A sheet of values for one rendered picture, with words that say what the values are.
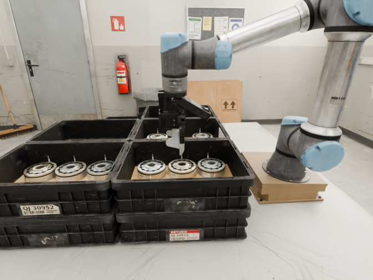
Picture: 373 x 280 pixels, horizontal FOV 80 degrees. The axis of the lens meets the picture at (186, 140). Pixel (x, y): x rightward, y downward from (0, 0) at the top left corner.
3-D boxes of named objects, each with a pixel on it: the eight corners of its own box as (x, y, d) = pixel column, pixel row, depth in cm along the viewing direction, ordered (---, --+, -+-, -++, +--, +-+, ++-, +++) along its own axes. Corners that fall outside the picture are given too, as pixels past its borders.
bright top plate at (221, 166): (220, 158, 89) (220, 156, 89) (228, 170, 80) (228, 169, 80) (195, 160, 88) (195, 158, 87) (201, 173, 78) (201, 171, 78)
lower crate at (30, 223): (134, 190, 95) (131, 165, 91) (118, 248, 68) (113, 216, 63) (38, 193, 94) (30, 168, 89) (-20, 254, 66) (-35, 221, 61)
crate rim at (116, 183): (231, 144, 90) (231, 138, 89) (256, 186, 62) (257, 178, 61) (130, 146, 88) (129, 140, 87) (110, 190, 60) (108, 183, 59)
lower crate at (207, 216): (227, 188, 97) (229, 163, 93) (248, 243, 70) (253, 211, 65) (134, 190, 95) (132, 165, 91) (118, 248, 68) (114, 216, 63)
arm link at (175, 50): (191, 34, 56) (157, 34, 56) (191, 78, 61) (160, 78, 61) (190, 31, 63) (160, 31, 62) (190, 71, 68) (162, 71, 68)
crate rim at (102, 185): (130, 146, 88) (129, 140, 87) (109, 190, 60) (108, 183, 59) (24, 148, 86) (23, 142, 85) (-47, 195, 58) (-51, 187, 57)
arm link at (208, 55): (226, 40, 67) (190, 40, 67) (235, 40, 57) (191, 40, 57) (224, 67, 71) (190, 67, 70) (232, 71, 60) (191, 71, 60)
